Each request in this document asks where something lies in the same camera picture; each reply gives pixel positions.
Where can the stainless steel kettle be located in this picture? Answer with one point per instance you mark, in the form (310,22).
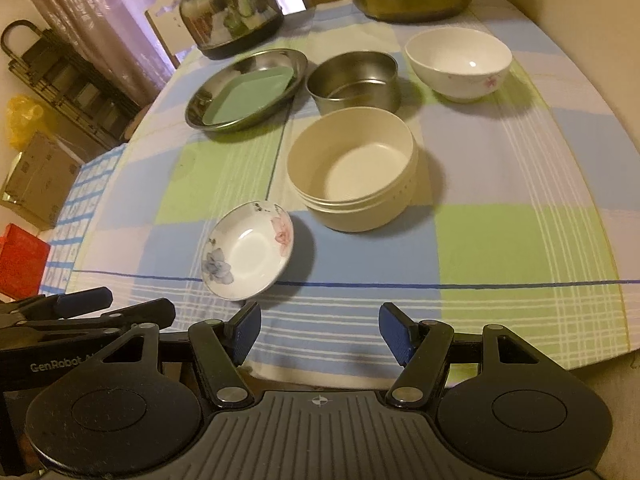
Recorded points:
(225,10)

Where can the cream round bowl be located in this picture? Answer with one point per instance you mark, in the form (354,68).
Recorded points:
(357,170)

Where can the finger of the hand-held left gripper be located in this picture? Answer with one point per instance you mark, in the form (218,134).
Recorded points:
(145,312)
(82,301)

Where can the red box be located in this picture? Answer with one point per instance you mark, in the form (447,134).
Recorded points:
(20,262)

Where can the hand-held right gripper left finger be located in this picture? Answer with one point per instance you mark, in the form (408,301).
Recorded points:
(247,332)

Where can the black metal rack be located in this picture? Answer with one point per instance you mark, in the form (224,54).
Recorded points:
(60,85)

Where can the cardboard box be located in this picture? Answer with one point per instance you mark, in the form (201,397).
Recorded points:
(35,175)

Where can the white wooden chair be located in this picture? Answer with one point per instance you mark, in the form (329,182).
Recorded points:
(162,20)

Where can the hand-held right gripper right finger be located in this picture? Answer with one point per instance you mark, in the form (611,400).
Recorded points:
(392,332)

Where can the white floral bowl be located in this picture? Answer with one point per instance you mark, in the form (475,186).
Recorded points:
(457,62)

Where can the green square plate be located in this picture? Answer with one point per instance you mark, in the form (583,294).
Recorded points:
(250,95)

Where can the yellow plastic bag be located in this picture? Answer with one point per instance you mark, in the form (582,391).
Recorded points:
(22,117)

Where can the stainless steel plate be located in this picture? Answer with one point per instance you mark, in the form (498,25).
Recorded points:
(220,82)

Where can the small floral saucer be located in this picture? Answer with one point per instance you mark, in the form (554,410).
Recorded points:
(247,250)

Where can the stainless steel bowl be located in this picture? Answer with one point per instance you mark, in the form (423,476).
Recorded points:
(350,82)

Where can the checked pastel tablecloth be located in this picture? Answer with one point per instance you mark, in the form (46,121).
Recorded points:
(500,170)

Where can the blue checked cloth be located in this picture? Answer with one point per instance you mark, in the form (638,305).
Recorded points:
(85,195)

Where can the pink sheer curtain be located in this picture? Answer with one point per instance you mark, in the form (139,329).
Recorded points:
(100,15)

